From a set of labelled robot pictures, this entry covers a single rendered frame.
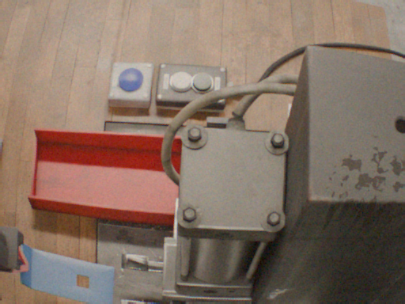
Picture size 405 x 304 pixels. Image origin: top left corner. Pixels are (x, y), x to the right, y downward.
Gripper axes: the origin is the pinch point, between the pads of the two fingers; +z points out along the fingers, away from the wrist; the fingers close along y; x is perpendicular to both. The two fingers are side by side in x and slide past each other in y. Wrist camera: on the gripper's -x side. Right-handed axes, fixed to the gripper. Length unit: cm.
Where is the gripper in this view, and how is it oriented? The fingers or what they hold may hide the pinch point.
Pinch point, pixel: (24, 264)
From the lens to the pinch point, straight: 131.3
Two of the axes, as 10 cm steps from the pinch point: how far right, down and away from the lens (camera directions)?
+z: 3.9, 3.8, 8.4
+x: 0.9, -9.2, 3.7
